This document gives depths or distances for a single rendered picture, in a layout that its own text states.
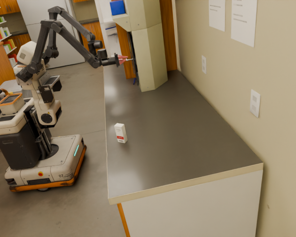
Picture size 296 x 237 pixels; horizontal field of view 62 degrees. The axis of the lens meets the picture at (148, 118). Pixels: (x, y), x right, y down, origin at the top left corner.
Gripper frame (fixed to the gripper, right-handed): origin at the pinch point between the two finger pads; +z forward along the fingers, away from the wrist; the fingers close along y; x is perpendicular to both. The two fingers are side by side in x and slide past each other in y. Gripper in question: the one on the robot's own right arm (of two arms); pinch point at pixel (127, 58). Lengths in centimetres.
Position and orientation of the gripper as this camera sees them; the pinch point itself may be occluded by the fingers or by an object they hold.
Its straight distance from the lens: 198.8
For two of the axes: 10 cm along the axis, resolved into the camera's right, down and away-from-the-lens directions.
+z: 9.8, -2.0, 0.7
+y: -1.4, -8.6, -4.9
